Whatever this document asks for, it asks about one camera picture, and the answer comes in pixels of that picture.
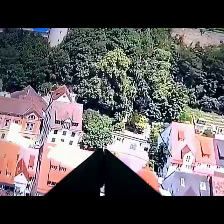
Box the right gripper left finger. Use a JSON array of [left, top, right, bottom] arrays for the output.
[[44, 148, 105, 197]]

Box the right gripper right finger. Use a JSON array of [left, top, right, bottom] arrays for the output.
[[103, 148, 162, 197]]

